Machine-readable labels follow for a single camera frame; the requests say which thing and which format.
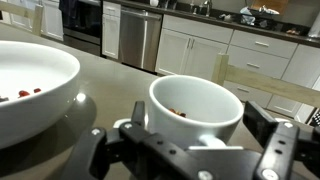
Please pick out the chrome sink faucet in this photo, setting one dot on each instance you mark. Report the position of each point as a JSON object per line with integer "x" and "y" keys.
{"x": 207, "y": 7}

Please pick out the light wooden chair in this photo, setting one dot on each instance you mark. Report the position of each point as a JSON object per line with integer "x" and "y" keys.
{"x": 36, "y": 20}
{"x": 266, "y": 83}

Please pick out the small white jar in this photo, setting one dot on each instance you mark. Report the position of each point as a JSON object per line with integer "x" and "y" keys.
{"x": 154, "y": 2}

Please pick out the dark kitchen countertop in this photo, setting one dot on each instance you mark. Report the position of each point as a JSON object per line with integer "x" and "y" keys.
{"x": 213, "y": 20}

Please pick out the stainless steel dishwasher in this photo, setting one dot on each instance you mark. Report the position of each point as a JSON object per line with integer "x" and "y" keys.
{"x": 136, "y": 36}

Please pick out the dish rack with dishes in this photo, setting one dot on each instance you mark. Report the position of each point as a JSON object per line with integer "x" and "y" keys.
{"x": 256, "y": 16}

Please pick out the red brown snack pieces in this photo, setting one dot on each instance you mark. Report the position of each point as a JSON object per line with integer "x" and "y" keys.
{"x": 178, "y": 112}
{"x": 24, "y": 93}

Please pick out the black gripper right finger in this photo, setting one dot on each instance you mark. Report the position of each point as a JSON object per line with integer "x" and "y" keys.
{"x": 276, "y": 153}

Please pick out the black wine cooler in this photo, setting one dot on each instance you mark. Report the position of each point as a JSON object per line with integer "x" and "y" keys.
{"x": 316, "y": 118}

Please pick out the white ceramic bowl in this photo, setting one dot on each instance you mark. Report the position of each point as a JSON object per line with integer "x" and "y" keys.
{"x": 40, "y": 110}

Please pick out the white base cabinets with drawers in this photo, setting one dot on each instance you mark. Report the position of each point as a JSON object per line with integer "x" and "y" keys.
{"x": 256, "y": 61}

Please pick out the black stainless steel stove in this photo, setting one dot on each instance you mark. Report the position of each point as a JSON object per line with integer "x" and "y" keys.
{"x": 83, "y": 30}

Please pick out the narrow white base cabinet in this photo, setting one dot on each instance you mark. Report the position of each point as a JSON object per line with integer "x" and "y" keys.
{"x": 111, "y": 33}

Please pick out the white two-door base cabinet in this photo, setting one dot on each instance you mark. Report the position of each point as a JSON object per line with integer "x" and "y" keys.
{"x": 50, "y": 20}

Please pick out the wooden cutting board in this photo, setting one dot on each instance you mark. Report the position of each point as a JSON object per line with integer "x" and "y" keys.
{"x": 270, "y": 5}

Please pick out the dark blue hanging towel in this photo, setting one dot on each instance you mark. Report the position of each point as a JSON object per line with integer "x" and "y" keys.
{"x": 68, "y": 11}

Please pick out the white ceramic mug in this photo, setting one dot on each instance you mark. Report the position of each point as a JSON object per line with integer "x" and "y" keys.
{"x": 200, "y": 100}

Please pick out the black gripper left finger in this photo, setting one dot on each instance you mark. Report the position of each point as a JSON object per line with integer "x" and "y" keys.
{"x": 160, "y": 146}

